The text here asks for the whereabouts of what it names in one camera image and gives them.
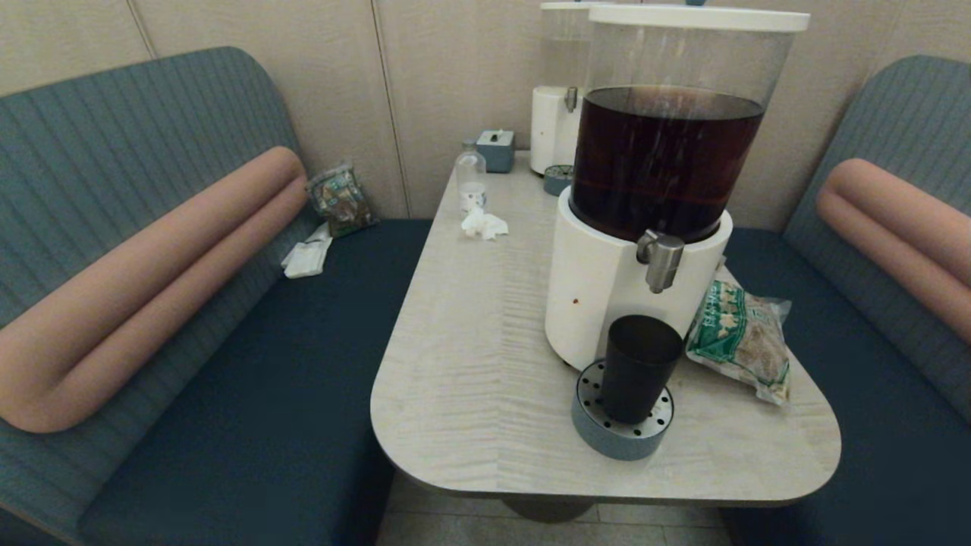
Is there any black plastic cup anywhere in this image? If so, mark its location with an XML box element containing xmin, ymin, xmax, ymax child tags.
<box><xmin>602</xmin><ymin>315</ymin><xmax>685</xmax><ymax>425</ymax></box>

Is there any teal upholstered booth bench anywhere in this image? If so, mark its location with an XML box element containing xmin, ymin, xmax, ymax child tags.
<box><xmin>717</xmin><ymin>55</ymin><xmax>971</xmax><ymax>546</ymax></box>
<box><xmin>0</xmin><ymin>45</ymin><xmax>433</xmax><ymax>546</ymax></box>

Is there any round perforated drip tray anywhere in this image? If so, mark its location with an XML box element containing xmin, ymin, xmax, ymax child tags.
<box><xmin>543</xmin><ymin>164</ymin><xmax>576</xmax><ymax>197</ymax></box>
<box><xmin>571</xmin><ymin>358</ymin><xmax>675</xmax><ymax>462</ymax></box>

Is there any dark tea beverage dispenser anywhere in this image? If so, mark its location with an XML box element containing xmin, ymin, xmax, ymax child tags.
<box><xmin>544</xmin><ymin>4</ymin><xmax>811</xmax><ymax>375</ymax></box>

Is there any clear snack bag dark print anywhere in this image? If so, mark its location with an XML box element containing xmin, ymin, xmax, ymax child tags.
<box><xmin>306</xmin><ymin>163</ymin><xmax>378</xmax><ymax>238</ymax></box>

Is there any crumpled white tissue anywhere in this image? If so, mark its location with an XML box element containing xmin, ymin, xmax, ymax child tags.
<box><xmin>460</xmin><ymin>206</ymin><xmax>510</xmax><ymax>241</ymax></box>

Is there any dark table pedestal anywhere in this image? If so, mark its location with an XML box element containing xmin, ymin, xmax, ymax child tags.
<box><xmin>501</xmin><ymin>497</ymin><xmax>600</xmax><ymax>524</ymax></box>

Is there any pink cylindrical back bolster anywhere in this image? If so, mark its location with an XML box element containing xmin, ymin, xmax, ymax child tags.
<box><xmin>0</xmin><ymin>146</ymin><xmax>310</xmax><ymax>434</ymax></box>
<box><xmin>816</xmin><ymin>158</ymin><xmax>971</xmax><ymax>342</ymax></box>

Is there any clear plastic bottle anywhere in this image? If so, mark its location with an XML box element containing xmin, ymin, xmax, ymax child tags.
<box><xmin>456</xmin><ymin>141</ymin><xmax>488</xmax><ymax>213</ymax></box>

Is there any blue-grey tissue box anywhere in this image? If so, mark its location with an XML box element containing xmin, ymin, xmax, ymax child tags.
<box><xmin>476</xmin><ymin>129</ymin><xmax>517</xmax><ymax>174</ymax></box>

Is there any white napkin packet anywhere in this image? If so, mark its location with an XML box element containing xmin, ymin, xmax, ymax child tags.
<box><xmin>281</xmin><ymin>222</ymin><xmax>334</xmax><ymax>280</ymax></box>

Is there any green printed snack bag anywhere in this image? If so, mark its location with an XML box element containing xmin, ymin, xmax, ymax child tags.
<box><xmin>685</xmin><ymin>265</ymin><xmax>793</xmax><ymax>406</ymax></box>

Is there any clear water beverage dispenser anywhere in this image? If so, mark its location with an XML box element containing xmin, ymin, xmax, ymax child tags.
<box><xmin>529</xmin><ymin>2</ymin><xmax>600</xmax><ymax>177</ymax></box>

